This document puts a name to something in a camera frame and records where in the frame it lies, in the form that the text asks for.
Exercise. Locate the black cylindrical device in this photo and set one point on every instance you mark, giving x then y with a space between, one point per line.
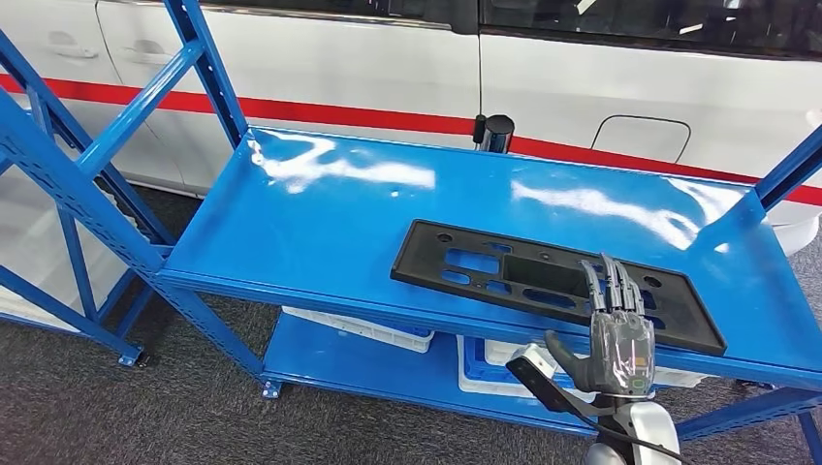
499 131

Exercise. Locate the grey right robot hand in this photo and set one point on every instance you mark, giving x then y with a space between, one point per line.
623 346

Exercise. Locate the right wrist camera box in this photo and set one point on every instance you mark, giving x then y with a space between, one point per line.
536 359

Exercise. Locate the blue plastic crate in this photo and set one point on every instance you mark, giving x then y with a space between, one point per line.
478 362

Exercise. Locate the white car with red stripe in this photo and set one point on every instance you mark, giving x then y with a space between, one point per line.
353 64

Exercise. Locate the black plastic panel part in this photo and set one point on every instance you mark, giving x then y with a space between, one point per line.
462 282

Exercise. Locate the blue metal shelf rack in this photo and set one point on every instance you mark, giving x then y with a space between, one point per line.
76 257
321 224

